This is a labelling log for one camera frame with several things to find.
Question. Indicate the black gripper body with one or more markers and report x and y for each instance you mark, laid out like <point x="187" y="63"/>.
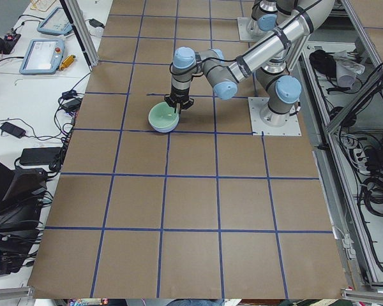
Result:
<point x="179" y="95"/>

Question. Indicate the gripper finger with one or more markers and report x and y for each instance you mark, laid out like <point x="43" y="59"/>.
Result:
<point x="187" y="104"/>
<point x="171" y="102"/>

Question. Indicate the green bowl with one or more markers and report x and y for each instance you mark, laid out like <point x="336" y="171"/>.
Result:
<point x="162" y="111"/>

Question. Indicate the blue bowl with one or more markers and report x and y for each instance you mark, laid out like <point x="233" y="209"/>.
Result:
<point x="164" y="126"/>

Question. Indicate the teach pendant near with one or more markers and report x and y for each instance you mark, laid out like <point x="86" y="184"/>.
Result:
<point x="43" y="57"/>

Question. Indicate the teach pendant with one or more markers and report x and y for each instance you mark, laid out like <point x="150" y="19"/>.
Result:
<point x="43" y="57"/>
<point x="56" y="23"/>

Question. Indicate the black power adapter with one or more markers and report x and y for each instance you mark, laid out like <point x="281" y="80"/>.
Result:
<point x="39" y="156"/>

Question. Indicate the teach pendant far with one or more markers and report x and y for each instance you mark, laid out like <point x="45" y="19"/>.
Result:
<point x="56" y="23"/>

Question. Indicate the black smartphone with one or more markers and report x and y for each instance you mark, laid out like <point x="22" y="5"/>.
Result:
<point x="13" y="130"/>

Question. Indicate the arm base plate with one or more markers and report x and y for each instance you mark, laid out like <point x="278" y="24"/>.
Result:
<point x="266" y="123"/>
<point x="245" y="28"/>

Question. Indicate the aluminium frame post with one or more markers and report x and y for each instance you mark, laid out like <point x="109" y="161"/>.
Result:
<point x="76" y="20"/>

